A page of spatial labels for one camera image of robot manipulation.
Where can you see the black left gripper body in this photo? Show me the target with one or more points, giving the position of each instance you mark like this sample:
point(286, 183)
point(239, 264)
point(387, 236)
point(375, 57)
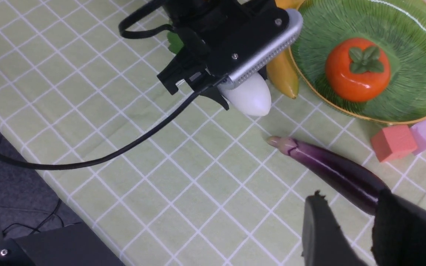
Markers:
point(199, 27)

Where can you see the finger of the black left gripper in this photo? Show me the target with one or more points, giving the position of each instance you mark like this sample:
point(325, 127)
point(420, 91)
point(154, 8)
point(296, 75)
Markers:
point(212, 92)

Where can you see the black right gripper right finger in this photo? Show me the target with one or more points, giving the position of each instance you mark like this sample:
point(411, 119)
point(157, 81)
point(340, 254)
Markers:
point(399, 232)

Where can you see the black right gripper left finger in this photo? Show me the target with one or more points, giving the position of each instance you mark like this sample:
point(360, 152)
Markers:
point(322, 238)

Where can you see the white toy radish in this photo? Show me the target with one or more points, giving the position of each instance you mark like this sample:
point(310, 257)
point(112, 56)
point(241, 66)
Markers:
point(252, 97)

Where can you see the purple toy eggplant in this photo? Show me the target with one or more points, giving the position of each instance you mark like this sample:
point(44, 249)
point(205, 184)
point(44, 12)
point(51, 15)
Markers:
point(354, 182)

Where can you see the yellow toy banana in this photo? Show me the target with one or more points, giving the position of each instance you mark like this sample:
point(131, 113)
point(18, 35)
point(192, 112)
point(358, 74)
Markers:
point(282, 73)

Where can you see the orange toy persimmon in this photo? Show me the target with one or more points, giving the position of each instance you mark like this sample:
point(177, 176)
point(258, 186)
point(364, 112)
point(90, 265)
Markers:
point(358, 70)

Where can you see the coral red foam cube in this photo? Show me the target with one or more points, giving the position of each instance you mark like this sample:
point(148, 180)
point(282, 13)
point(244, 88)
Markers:
point(393, 142)

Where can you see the green checkered tablecloth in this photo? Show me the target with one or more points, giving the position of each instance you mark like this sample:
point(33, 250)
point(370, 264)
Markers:
point(207, 189)

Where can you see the green leaf-shaped glass plate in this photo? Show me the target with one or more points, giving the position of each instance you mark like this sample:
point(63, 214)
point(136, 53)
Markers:
point(398, 27)

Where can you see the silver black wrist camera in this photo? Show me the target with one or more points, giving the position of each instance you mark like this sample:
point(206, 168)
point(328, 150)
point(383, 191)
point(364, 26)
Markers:
point(253, 45)

